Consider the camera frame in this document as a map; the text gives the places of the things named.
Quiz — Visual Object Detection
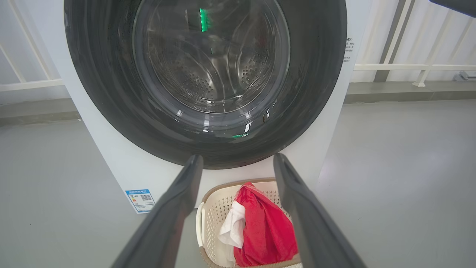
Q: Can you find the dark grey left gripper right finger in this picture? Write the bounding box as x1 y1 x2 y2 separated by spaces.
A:
273 153 367 268

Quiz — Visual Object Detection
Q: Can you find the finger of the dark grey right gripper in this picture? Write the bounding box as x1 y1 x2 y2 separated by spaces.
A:
430 0 476 18

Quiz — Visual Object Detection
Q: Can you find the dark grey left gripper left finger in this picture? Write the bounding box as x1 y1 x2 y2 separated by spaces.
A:
111 155 204 268

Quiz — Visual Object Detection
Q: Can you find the red garment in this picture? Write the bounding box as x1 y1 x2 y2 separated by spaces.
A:
218 182 299 268

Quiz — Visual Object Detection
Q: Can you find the cream perforated laundry basket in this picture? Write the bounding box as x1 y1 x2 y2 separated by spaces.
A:
196 178 303 268

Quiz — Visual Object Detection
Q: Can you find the white front-load washing machine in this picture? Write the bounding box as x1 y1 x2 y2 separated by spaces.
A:
35 0 372 214

